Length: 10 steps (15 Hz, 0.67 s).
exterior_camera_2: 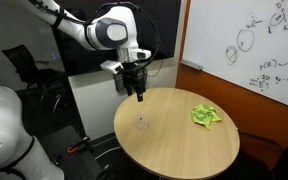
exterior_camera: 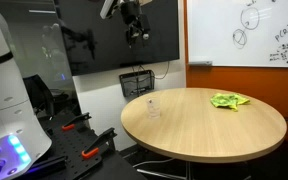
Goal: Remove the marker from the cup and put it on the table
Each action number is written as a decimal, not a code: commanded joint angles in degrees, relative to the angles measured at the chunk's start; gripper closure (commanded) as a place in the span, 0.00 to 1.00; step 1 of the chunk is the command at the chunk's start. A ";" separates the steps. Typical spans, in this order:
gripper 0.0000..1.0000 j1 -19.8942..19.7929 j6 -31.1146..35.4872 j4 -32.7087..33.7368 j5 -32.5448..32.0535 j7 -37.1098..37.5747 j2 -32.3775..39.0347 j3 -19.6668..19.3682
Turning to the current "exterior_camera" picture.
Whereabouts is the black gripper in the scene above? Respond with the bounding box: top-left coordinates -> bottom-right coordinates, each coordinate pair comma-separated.
119,0 -> 152,48

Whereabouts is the clear plastic cup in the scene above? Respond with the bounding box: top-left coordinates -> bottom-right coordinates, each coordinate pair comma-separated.
145,96 -> 162,120

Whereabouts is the grey whiteboard eraser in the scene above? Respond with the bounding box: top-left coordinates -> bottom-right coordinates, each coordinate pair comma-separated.
187,60 -> 214,67

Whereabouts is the whiteboard with drawings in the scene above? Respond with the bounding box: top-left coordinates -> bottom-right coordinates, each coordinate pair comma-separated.
186,0 -> 288,69

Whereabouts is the yellow-green crumpled cloth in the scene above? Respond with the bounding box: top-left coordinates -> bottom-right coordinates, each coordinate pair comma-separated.
210,92 -> 251,112

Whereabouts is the black office chair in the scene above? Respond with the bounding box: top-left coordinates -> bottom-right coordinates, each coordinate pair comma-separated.
22,73 -> 56,118

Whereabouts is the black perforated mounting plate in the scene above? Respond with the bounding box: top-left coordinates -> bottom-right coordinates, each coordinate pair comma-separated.
33,114 -> 147,180

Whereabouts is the metal table leg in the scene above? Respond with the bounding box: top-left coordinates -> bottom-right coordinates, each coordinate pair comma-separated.
184,161 -> 192,180

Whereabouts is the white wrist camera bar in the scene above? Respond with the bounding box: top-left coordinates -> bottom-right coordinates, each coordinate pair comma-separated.
99,0 -> 120,20

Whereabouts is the black cable under screen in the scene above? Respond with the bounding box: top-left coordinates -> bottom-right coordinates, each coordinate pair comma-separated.
153,61 -> 171,81

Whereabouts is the black wire mesh basket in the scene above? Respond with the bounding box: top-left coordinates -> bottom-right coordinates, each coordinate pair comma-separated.
118,69 -> 156,98

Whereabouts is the black clamp with orange handle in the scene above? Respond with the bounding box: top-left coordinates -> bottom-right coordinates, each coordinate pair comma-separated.
61,111 -> 93,132
81,127 -> 118,160

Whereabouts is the white floor cable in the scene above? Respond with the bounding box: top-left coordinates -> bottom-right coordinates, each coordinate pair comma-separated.
131,157 -> 176,169

